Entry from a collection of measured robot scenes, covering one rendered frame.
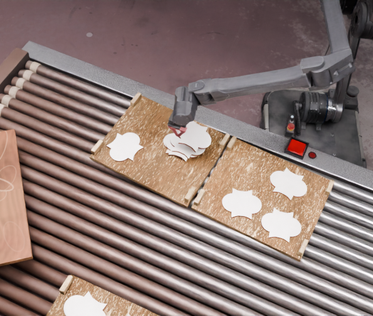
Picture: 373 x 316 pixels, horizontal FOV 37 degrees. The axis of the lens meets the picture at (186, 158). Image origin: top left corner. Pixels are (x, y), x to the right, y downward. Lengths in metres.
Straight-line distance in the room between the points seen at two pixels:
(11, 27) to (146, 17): 0.90
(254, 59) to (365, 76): 0.73
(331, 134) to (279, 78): 1.41
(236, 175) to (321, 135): 1.14
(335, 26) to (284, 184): 0.59
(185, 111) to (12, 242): 0.68
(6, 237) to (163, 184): 0.56
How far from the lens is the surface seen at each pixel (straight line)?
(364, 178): 2.18
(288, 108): 3.19
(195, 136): 2.00
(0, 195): 1.91
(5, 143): 2.02
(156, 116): 2.16
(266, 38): 3.89
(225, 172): 2.04
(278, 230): 1.94
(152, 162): 2.04
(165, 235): 1.92
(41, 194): 2.03
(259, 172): 2.05
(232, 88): 1.77
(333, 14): 1.86
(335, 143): 3.08
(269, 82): 1.74
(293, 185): 2.04
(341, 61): 1.71
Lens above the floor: 2.64
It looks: 56 degrees down
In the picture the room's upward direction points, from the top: 5 degrees clockwise
